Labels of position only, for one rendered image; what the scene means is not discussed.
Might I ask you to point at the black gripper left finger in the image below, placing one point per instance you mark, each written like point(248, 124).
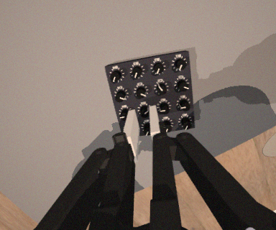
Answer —
point(112, 188)

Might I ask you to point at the dark grey knob box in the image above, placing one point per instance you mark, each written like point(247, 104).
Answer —
point(164, 78)

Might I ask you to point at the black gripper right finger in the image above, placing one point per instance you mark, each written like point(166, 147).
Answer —
point(232, 206)

